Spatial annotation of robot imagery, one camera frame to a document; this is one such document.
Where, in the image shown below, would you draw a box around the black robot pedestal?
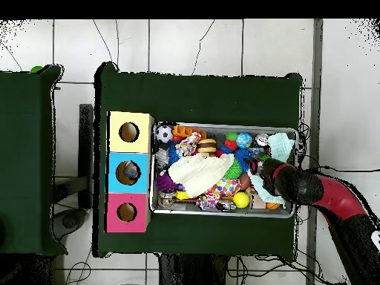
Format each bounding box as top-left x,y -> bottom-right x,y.
157,254 -> 238,285

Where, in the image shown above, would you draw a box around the black cable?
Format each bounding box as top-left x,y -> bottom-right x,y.
299,164 -> 380,176

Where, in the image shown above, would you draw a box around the blue globe ball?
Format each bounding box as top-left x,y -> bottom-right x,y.
236,133 -> 254,149

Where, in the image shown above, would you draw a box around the toy burger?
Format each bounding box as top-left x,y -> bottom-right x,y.
197,138 -> 218,155

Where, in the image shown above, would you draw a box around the mint green cloth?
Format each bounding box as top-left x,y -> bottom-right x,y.
247,131 -> 295,208

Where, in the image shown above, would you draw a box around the clear plastic packet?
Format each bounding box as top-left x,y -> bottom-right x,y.
124,164 -> 141,182

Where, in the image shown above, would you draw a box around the yellow ball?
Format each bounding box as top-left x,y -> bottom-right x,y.
232,191 -> 251,209

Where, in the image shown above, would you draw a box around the black stand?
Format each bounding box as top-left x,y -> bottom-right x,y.
52,103 -> 95,238

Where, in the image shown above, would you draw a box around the wooden box with three holes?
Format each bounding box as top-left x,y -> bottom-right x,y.
105,110 -> 155,234

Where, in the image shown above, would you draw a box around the green spiky ball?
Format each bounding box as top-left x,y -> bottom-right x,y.
222,157 -> 244,181

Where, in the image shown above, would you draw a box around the clear shallow bin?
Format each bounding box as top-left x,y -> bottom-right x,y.
150,122 -> 301,220

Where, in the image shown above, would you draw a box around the dark green table cloth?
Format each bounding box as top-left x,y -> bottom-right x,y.
0,64 -> 65,258
94,62 -> 304,262

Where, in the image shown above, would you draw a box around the large blue spiky ball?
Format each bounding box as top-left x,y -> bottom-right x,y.
234,148 -> 256,173

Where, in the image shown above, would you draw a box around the orange plastic toy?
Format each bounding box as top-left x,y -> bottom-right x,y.
171,125 -> 208,141

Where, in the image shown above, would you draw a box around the black and white soccer ball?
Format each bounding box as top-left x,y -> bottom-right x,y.
154,125 -> 174,145

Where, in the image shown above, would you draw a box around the cream yellow cloth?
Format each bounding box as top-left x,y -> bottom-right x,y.
168,152 -> 235,200

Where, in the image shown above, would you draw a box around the colourful dotted packet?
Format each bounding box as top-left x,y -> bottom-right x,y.
175,131 -> 203,158

